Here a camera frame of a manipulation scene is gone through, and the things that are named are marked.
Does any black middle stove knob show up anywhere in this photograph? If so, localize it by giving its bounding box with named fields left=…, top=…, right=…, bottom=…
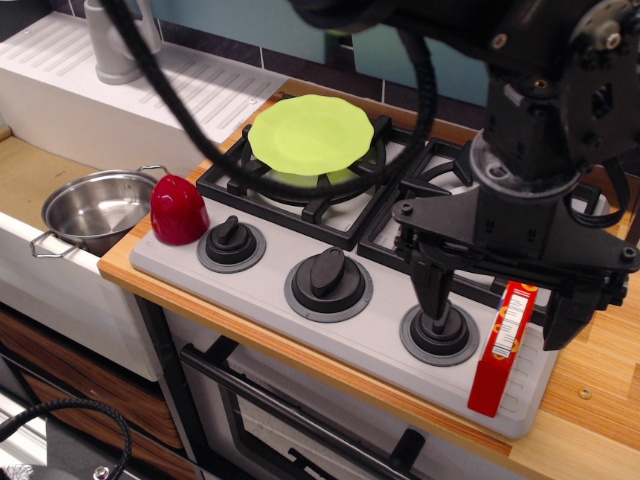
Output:
left=284, top=247, right=373, bottom=323

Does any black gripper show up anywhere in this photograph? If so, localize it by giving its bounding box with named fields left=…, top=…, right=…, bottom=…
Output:
left=392, top=192, right=639, bottom=351

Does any lime green plate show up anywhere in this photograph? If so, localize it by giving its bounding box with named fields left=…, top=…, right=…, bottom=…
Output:
left=248, top=94, right=374, bottom=176

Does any black left stove knob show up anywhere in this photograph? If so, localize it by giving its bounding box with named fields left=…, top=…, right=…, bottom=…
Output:
left=197, top=215, right=267, bottom=274

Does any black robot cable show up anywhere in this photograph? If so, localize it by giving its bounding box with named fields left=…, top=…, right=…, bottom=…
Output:
left=99, top=0, right=439, bottom=201

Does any black right burner grate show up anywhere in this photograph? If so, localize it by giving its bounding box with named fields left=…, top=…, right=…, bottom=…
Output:
left=357, top=138, right=603, bottom=329

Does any black right stove knob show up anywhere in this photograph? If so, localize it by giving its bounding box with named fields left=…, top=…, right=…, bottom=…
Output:
left=400, top=301, right=480, bottom=367

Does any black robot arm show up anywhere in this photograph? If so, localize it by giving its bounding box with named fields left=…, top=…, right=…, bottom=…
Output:
left=293, top=1, right=639, bottom=350

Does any black stove knob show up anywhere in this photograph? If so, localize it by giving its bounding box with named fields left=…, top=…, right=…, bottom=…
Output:
left=284, top=247, right=373, bottom=323
left=197, top=215, right=267, bottom=274
left=400, top=301, right=480, bottom=367

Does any red toy sweet potato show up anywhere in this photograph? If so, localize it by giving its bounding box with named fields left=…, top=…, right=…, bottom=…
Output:
left=150, top=174, right=210, bottom=246

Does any black braided cable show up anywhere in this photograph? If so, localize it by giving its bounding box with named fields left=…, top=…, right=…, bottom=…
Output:
left=0, top=398, right=133, bottom=480

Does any black burner grate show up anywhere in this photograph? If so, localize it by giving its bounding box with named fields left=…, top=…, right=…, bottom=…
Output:
left=357, top=138, right=603, bottom=329
left=196, top=115, right=410, bottom=250

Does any grey toy faucet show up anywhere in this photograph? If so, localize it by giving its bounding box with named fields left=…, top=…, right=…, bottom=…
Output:
left=84, top=0, right=162, bottom=85

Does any black left burner grate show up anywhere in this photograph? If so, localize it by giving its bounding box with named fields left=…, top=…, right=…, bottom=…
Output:
left=196, top=115, right=410, bottom=250

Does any grey toy stove top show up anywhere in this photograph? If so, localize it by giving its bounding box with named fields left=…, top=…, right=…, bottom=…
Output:
left=129, top=124, right=612, bottom=441

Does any red cereal box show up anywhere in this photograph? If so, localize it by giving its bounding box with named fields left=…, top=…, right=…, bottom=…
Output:
left=467, top=281, right=539, bottom=418

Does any stainless steel pot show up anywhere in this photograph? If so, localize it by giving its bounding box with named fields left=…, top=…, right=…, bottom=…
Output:
left=30, top=165, right=169, bottom=258

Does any white toy sink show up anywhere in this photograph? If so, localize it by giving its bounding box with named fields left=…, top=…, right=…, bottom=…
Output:
left=0, top=12, right=289, bottom=384

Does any black oven door handle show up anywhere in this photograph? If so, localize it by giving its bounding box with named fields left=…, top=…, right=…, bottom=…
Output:
left=180, top=338, right=425, bottom=479

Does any wooden drawer front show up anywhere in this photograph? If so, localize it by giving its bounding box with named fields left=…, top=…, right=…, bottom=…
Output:
left=1, top=306, right=199, bottom=479

